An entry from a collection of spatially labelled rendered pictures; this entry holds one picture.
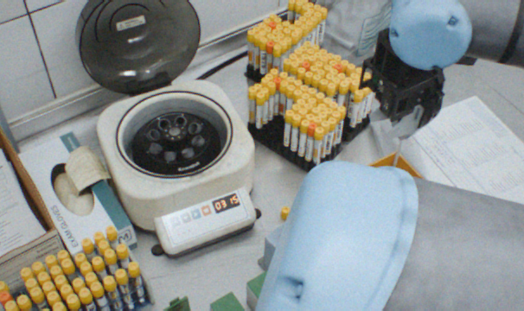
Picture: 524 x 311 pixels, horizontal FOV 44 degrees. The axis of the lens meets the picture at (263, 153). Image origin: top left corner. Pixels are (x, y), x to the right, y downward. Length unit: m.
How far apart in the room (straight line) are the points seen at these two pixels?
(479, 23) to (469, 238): 0.37
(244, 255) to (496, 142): 0.54
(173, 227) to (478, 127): 0.63
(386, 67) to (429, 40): 0.20
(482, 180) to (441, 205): 0.95
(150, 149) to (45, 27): 0.28
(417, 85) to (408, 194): 0.53
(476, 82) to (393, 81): 0.64
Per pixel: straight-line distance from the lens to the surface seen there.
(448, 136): 1.30
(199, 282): 1.08
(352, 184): 0.29
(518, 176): 1.28
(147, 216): 1.08
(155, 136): 1.14
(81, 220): 1.09
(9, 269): 1.02
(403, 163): 1.13
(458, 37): 0.62
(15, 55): 1.21
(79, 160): 1.14
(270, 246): 1.01
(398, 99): 0.81
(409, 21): 0.61
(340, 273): 0.27
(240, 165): 1.06
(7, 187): 1.17
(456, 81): 1.43
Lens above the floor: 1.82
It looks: 50 degrees down
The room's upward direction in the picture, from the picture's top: 2 degrees clockwise
